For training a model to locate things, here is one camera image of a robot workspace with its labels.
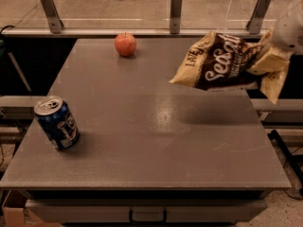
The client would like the brown Late July chip bag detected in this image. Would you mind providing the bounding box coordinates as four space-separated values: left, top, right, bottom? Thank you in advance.
171 31 289 103

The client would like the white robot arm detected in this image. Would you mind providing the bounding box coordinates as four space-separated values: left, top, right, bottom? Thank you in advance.
247 0 303 76

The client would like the red apple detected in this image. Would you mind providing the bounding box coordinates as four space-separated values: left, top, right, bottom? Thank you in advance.
115 32 136 57

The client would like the clear barrier panel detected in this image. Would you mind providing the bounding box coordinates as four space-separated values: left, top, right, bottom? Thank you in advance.
0 0 303 31

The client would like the blue soda can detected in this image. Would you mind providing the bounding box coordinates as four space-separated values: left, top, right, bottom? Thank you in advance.
34 96 80 149

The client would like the grey table drawer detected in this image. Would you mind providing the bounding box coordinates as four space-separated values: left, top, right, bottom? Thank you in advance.
26 199 267 224

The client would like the cardboard box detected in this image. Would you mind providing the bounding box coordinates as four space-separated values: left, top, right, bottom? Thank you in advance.
2 190 61 227

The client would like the right metal barrier bracket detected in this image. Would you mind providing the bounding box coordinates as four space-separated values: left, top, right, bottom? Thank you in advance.
246 0 272 34

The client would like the metal barrier bracket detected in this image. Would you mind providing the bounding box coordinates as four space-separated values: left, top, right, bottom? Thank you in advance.
40 0 64 34
169 0 183 34
246 0 272 34

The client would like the middle metal barrier bracket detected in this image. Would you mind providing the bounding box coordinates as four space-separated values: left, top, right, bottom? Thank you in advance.
169 0 183 34

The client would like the black drawer handle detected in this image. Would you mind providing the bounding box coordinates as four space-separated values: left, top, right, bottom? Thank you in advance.
128 207 168 225

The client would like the left metal barrier bracket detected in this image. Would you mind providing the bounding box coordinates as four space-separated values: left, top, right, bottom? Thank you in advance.
40 0 64 34

